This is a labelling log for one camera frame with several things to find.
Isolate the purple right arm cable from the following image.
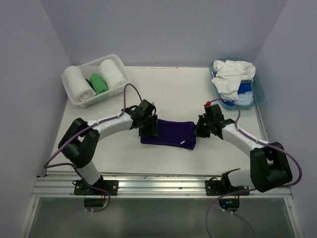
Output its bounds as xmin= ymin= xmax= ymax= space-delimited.
xmin=206 ymin=98 xmax=303 ymax=238

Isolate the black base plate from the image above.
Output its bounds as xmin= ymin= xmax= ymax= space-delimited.
xmin=72 ymin=179 xmax=119 ymax=196
xmin=205 ymin=177 xmax=250 ymax=196

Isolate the white crumpled towel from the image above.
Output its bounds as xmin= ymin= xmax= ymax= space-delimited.
xmin=211 ymin=60 xmax=256 ymax=101

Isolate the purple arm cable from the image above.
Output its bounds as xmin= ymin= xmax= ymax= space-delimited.
xmin=44 ymin=83 xmax=144 ymax=199
xmin=206 ymin=98 xmax=303 ymax=238

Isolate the large white rolled towel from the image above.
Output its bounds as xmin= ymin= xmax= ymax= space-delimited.
xmin=61 ymin=66 xmax=96 ymax=103

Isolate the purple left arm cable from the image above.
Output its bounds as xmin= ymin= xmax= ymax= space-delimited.
xmin=44 ymin=83 xmax=144 ymax=199

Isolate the light blue towel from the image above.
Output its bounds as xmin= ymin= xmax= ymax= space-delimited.
xmin=234 ymin=91 xmax=254 ymax=106

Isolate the white plastic basket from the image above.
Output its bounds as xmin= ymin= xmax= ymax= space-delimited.
xmin=61 ymin=54 xmax=131 ymax=108

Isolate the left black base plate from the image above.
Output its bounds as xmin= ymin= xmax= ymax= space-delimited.
xmin=72 ymin=179 xmax=119 ymax=196

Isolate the green rolled towel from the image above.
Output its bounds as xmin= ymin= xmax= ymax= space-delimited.
xmin=90 ymin=73 xmax=108 ymax=95

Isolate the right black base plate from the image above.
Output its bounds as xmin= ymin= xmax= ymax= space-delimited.
xmin=205 ymin=177 xmax=250 ymax=196

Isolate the aluminium rail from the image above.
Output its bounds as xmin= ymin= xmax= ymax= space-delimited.
xmin=32 ymin=175 xmax=293 ymax=199

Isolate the purple towel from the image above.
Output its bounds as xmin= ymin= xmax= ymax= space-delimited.
xmin=140 ymin=119 xmax=196 ymax=150

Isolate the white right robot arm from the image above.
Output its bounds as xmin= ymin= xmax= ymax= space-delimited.
xmin=194 ymin=102 xmax=293 ymax=195

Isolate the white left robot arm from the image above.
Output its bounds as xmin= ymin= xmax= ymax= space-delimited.
xmin=58 ymin=100 xmax=158 ymax=195

